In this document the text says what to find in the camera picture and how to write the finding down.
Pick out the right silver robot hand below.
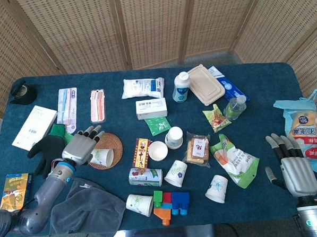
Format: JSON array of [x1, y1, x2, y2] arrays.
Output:
[[263, 131, 317, 198]]

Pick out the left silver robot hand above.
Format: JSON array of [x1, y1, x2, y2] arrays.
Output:
[[60, 125, 107, 167]]

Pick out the paper cup with blue flowers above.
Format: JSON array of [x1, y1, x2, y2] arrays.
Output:
[[88, 148, 115, 167]]

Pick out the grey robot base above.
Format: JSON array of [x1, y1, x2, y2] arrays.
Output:
[[99, 223, 216, 237]]

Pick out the paper cup green flower print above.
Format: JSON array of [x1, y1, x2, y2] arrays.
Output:
[[125, 192, 155, 219]]

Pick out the paper cup large blue flower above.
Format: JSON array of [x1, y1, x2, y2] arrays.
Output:
[[203, 174, 230, 205]]

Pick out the paper cup leaf and flower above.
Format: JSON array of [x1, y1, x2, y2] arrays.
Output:
[[163, 160, 189, 188]]

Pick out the black and green work glove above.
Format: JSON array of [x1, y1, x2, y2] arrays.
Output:
[[25, 122, 80, 180]]

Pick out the round woven rattan coaster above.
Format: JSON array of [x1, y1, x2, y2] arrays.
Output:
[[86, 131, 124, 171]]

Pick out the pink blue toothbrush pack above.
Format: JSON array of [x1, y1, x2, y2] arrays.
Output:
[[55, 87, 80, 134]]

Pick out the light blue sponge bag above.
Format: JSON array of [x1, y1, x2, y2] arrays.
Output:
[[272, 89, 317, 178]]

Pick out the orange toothbrush pack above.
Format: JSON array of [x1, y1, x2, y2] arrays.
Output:
[[88, 89, 108, 125]]

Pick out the flat white box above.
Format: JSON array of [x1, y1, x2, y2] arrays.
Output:
[[10, 104, 60, 153]]

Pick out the grey towel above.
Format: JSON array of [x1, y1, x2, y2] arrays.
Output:
[[46, 174, 128, 237]]

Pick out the red and yellow spice box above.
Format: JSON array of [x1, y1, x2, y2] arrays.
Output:
[[130, 137, 154, 169]]

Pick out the green white orange snack bag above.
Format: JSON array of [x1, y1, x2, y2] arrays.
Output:
[[209, 131, 262, 191]]

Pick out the green and white drink can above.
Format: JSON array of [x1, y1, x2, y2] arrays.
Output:
[[127, 166, 164, 189]]

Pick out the teal table cloth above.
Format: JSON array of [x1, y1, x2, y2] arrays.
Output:
[[0, 60, 311, 237]]

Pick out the yellow printed box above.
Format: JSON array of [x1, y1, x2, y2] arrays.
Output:
[[0, 172, 31, 212]]

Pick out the black tape roll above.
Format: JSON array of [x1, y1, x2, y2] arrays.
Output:
[[8, 80, 38, 107]]

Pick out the green sachet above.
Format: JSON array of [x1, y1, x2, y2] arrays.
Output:
[[143, 116, 172, 137]]

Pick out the white medicine box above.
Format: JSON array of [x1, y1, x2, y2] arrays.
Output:
[[135, 98, 169, 121]]

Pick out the white soft tissue pack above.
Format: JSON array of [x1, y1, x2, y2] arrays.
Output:
[[121, 77, 166, 101]]

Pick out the green toy block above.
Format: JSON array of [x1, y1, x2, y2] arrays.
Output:
[[152, 190, 164, 208]]

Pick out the clear bottle with green label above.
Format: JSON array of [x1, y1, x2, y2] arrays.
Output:
[[222, 94, 249, 121]]

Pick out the stack of inverted paper cups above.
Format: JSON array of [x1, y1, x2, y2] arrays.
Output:
[[164, 126, 185, 151]]

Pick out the small green snack packet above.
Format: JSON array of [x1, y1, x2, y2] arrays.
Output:
[[202, 103, 233, 134]]

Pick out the bread in clear bag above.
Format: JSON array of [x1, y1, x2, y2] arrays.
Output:
[[184, 131, 213, 170]]

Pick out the light blue toy block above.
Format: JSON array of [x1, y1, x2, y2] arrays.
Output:
[[161, 201, 189, 217]]

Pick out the orange toy block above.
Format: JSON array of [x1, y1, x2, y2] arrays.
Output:
[[152, 207, 173, 227]]

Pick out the blue and white mask box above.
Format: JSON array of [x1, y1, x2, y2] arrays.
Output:
[[207, 64, 251, 104]]

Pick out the dark blue toy block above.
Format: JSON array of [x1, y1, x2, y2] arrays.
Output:
[[170, 191, 191, 210]]

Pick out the white blue yogurt bottle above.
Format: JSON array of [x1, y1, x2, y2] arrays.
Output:
[[171, 71, 192, 103]]

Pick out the beige lidded lunch box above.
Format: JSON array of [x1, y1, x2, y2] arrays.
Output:
[[186, 63, 227, 107]]

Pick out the woven folding screen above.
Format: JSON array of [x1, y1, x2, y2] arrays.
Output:
[[0, 0, 317, 125]]

